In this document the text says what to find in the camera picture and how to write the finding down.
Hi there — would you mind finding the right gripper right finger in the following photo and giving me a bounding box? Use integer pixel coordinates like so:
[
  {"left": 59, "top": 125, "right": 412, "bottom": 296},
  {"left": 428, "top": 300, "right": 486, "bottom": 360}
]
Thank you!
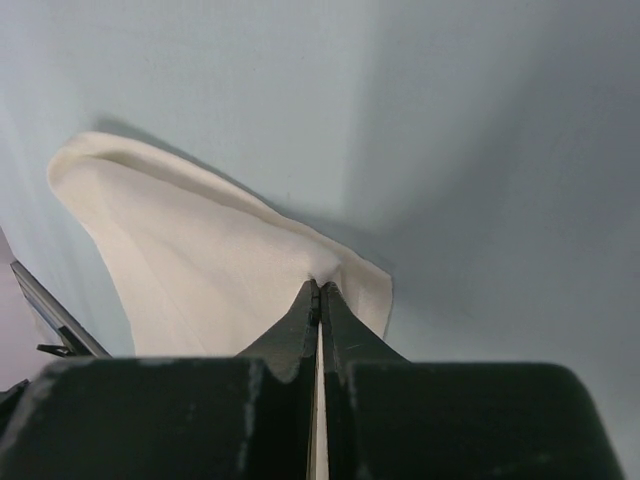
[{"left": 320, "top": 283, "right": 623, "bottom": 479}]

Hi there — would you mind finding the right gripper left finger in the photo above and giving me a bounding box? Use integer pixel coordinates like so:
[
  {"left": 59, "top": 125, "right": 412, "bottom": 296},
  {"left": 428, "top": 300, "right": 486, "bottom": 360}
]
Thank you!
[{"left": 1, "top": 281, "right": 319, "bottom": 479}]

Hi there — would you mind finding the white cloth napkin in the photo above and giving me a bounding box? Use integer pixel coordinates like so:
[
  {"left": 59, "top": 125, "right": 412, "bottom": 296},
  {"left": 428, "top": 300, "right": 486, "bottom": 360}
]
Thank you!
[{"left": 47, "top": 132, "right": 393, "bottom": 356}]

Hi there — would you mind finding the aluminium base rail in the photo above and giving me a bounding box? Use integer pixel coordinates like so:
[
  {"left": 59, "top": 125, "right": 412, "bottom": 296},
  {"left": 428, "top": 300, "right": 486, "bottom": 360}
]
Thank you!
[{"left": 10, "top": 260, "right": 111, "bottom": 358}]

